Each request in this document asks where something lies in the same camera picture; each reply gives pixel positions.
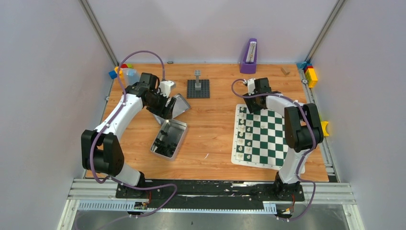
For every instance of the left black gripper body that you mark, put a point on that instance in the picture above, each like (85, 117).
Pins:
(163, 103)

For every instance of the green white chess mat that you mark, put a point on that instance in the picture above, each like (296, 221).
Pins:
(258, 139)

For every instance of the colourful toy blocks left corner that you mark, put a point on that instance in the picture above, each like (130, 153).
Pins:
(120, 69)

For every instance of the metal tin with black pieces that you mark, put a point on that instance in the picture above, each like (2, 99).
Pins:
(169, 139)

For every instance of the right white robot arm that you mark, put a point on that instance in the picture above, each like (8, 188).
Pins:
(303, 130)

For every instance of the yellow toy block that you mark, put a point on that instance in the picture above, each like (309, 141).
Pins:
(311, 77)

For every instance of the metal tin lid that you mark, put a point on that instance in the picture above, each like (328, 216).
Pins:
(181, 105)

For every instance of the grey lego tower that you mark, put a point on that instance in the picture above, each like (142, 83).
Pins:
(198, 85)

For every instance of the small wooden block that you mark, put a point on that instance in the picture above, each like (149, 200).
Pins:
(285, 71)

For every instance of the yellow curved toy piece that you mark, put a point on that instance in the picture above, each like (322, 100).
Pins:
(324, 125)

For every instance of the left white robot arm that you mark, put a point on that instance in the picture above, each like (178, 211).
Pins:
(100, 147)

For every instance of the translucent blue plastic container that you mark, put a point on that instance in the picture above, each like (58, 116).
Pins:
(131, 76)

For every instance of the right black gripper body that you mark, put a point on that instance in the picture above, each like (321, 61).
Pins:
(252, 104)

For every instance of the dark grey lego baseplate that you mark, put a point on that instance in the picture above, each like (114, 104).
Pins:
(202, 92)

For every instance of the purple metronome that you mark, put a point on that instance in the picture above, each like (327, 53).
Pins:
(248, 59)

